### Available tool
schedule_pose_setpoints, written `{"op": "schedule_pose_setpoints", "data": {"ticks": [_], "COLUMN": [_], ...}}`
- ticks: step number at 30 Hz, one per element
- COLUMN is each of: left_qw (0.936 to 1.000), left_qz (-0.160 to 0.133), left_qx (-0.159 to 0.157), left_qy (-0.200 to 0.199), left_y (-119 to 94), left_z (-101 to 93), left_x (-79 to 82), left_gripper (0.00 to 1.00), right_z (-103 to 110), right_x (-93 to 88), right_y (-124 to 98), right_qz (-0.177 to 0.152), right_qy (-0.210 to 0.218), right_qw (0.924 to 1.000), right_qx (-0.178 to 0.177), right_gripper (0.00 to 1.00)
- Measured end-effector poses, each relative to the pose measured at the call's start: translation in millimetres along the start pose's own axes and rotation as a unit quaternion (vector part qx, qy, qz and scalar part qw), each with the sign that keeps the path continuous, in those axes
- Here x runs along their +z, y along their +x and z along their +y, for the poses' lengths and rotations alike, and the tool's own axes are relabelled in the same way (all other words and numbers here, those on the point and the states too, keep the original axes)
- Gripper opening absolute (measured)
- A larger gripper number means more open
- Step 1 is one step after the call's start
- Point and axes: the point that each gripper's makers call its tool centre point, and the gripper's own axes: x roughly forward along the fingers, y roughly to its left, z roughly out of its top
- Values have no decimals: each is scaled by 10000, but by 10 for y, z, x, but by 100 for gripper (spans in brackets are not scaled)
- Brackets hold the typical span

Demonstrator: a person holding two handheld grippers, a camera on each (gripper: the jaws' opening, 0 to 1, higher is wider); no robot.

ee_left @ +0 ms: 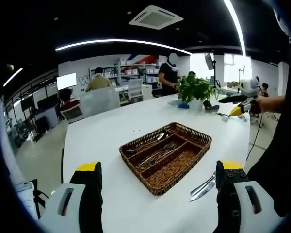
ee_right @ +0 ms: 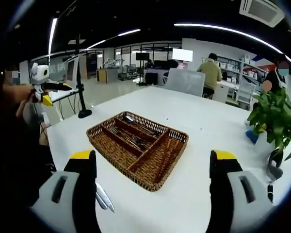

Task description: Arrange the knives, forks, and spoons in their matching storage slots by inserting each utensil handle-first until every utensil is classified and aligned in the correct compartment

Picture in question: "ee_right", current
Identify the grey and black device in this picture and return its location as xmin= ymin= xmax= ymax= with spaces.
xmin=266 ymin=148 xmax=284 ymax=182

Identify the person's body in black clothing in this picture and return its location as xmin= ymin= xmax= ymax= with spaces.
xmin=0 ymin=97 xmax=56 ymax=204

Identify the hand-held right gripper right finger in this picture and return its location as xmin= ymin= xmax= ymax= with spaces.
xmin=207 ymin=150 xmax=274 ymax=233

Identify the black pole stand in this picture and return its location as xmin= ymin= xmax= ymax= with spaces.
xmin=75 ymin=33 xmax=93 ymax=119

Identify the white office chair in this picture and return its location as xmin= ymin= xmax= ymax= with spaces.
xmin=237 ymin=81 xmax=257 ymax=107

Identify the white shelf with boxes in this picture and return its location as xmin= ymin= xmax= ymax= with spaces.
xmin=218 ymin=54 xmax=270 ymax=88

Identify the green leafy plant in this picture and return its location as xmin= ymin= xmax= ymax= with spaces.
xmin=247 ymin=88 xmax=291 ymax=161

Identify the silver metal fork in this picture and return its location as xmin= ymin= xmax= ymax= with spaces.
xmin=126 ymin=135 xmax=148 ymax=151
xmin=110 ymin=127 xmax=146 ymax=150

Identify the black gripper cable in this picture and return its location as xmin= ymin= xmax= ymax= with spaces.
xmin=32 ymin=100 xmax=50 ymax=146

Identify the wood and grey cabinet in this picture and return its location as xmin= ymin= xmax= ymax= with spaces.
xmin=96 ymin=68 xmax=119 ymax=83

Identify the brown wicker storage slot tray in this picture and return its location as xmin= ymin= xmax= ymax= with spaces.
xmin=86 ymin=111 xmax=189 ymax=193

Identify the white office desk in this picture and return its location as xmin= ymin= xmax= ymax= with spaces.
xmin=213 ymin=81 xmax=241 ymax=104

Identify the small black remote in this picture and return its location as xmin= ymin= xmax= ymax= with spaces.
xmin=267 ymin=183 xmax=274 ymax=203

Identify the LED strip ceiling light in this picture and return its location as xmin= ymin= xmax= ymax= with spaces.
xmin=48 ymin=18 xmax=58 ymax=55
xmin=174 ymin=23 xmax=291 ymax=72
xmin=87 ymin=28 xmax=141 ymax=50

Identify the silver metal spoon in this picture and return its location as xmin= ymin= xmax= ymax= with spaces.
xmin=123 ymin=116 xmax=161 ymax=136
xmin=126 ymin=118 xmax=163 ymax=138

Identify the silver metal knife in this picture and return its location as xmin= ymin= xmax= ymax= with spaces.
xmin=96 ymin=182 xmax=116 ymax=214
xmin=95 ymin=190 xmax=108 ymax=210

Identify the ceiling air vent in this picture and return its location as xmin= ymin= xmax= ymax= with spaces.
xmin=239 ymin=0 xmax=286 ymax=28

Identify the white wall screen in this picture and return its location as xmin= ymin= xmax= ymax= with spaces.
xmin=172 ymin=48 xmax=194 ymax=63

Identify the white mesh-back chair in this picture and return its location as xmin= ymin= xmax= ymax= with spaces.
xmin=164 ymin=67 xmax=206 ymax=98

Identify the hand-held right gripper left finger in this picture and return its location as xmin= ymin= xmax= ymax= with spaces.
xmin=30 ymin=150 xmax=102 ymax=233

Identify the blue triangular sign stand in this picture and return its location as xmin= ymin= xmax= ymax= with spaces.
xmin=245 ymin=130 xmax=260 ymax=145

